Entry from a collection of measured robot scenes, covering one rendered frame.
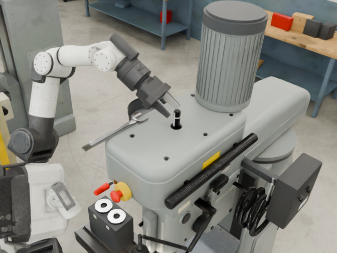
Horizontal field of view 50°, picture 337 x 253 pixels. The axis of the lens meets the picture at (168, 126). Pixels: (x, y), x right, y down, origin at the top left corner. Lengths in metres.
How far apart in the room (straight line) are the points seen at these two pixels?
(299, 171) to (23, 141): 0.96
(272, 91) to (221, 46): 0.61
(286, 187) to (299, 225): 2.26
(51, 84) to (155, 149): 0.47
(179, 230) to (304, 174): 0.48
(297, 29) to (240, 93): 3.86
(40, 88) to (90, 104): 3.45
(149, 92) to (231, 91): 0.28
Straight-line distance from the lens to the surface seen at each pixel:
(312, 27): 4.93
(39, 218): 1.34
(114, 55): 1.12
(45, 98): 1.32
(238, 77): 1.18
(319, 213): 3.72
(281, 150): 1.68
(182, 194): 1.05
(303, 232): 3.50
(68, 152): 4.03
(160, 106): 1.10
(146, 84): 1.10
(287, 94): 1.69
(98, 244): 2.04
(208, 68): 1.19
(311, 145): 4.48
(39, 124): 1.34
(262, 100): 1.60
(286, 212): 1.35
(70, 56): 1.24
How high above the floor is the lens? 2.57
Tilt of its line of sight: 36 degrees down
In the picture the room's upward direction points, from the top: 3 degrees clockwise
